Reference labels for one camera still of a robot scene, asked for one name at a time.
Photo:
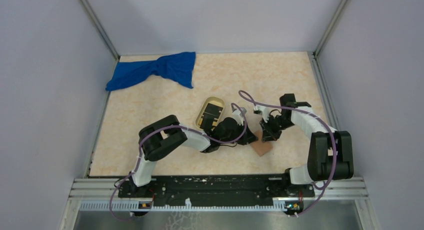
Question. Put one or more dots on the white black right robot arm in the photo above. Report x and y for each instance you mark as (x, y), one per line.
(330, 154)

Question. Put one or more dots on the aluminium corner post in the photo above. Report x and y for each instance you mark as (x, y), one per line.
(95, 21)
(331, 27)

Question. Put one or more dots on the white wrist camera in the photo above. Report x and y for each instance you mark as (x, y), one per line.
(239, 115)
(263, 111)

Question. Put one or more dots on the blue cloth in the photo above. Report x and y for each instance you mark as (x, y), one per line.
(176, 67)

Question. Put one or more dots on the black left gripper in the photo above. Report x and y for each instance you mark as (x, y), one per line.
(249, 137)

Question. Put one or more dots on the white slotted cable duct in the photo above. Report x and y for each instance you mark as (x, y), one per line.
(136, 206)

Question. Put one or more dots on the aluminium front rail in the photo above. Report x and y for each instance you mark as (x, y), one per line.
(97, 188)

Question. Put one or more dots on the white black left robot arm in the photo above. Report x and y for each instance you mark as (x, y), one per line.
(159, 139)

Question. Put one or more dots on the beige oval plastic tray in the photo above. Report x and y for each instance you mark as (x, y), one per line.
(214, 100)

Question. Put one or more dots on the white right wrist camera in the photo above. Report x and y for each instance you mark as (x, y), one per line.
(263, 111)

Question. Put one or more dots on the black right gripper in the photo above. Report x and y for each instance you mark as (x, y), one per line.
(268, 134)

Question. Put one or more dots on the aluminium right corner post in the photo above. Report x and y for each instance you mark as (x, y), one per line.
(331, 27)

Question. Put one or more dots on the black magnetic stripe card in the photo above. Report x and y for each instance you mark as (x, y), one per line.
(210, 116)

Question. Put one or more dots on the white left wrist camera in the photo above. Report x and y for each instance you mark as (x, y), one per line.
(239, 115)

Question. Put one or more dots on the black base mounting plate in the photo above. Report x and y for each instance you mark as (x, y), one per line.
(240, 190)

